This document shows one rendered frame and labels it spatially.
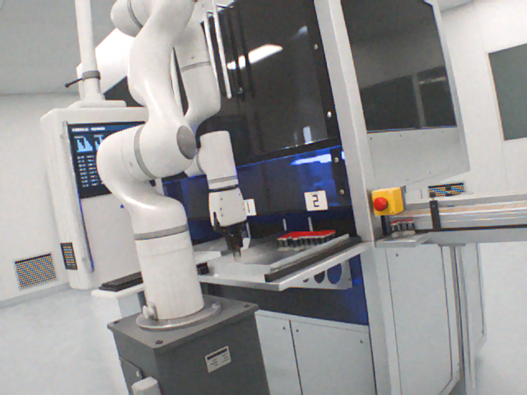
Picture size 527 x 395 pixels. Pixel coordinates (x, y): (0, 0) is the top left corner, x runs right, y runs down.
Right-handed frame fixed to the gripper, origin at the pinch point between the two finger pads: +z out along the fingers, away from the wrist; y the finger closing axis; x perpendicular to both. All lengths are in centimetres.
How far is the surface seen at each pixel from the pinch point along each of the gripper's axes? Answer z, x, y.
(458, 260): 18, 47, -45
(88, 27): -99, -81, -2
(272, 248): 7.4, -5.4, -19.6
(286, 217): 0.4, -15.3, -38.8
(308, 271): 8.3, 25.0, -1.2
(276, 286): 8.6, 23.9, 9.5
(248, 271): 6.4, 11.7, 6.8
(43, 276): 69, -529, -60
